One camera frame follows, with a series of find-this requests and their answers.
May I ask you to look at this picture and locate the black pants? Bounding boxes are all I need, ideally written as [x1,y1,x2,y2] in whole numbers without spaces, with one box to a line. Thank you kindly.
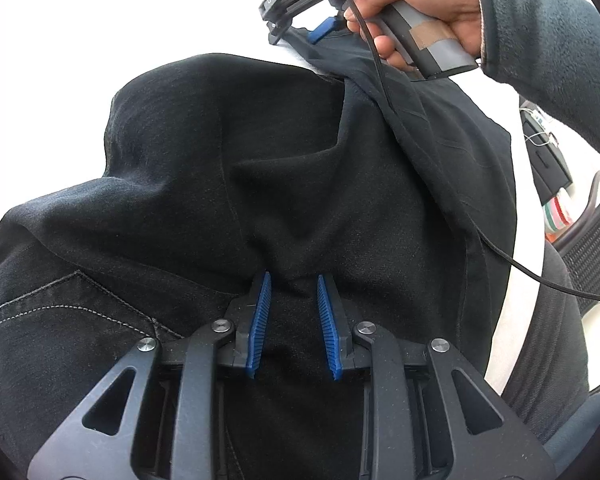
[0,27,518,480]

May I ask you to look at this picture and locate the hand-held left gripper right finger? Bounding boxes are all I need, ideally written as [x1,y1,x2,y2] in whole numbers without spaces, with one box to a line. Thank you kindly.
[316,274,556,480]

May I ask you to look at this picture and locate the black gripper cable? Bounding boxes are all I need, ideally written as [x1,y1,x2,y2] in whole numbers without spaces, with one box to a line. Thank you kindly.
[325,0,600,309]

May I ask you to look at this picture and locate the black box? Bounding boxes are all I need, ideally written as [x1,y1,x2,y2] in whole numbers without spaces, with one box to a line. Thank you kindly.
[520,105,574,191]

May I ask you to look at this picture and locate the striped container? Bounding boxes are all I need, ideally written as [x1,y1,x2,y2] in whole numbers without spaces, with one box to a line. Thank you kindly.
[542,190,577,241]

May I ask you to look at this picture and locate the person's right forearm grey sleeve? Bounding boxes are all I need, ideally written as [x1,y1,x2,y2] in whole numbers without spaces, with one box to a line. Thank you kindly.
[472,0,600,161]

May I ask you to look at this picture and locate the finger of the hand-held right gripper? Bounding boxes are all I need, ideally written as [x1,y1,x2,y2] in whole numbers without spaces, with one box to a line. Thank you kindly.
[266,10,303,47]
[307,15,339,46]

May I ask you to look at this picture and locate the person's grey ribbed leg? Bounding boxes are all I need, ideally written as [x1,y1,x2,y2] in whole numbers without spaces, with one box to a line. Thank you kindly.
[500,242,592,446]

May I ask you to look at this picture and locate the black mesh office chair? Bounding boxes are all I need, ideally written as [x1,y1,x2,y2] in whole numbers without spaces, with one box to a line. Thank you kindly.
[555,170,600,311]

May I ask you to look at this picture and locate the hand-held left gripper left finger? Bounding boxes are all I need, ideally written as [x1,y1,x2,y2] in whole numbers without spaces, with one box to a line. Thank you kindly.
[27,270,273,480]

